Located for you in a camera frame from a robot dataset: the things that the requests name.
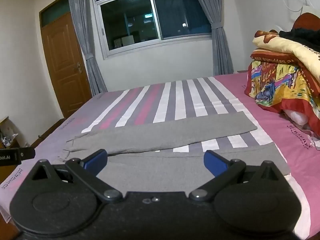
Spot brown wooden door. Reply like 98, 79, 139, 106
41, 12, 93, 119

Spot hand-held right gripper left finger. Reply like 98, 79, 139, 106
26, 149, 123, 203

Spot grey curtain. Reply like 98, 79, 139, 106
66, 0, 108, 97
190, 0, 235, 77

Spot striped pink grey bed sheet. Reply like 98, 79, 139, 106
0, 72, 320, 240

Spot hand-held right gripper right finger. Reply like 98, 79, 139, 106
189, 150, 288, 203

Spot colourful patchwork pillow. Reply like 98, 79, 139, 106
244, 49, 320, 142

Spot grey pants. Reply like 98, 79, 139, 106
56, 111, 291, 193

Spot sliding glass window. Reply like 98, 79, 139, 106
92, 0, 213, 60

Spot white pillow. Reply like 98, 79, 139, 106
284, 108, 310, 127

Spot reddish brown headboard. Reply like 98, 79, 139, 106
292, 12, 320, 32

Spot black cloth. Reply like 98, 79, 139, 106
278, 28, 320, 48

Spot transom window above door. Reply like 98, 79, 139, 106
39, 0, 72, 27

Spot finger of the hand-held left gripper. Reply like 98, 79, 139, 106
19, 147, 36, 161

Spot cardboard box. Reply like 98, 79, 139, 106
0, 116, 28, 151

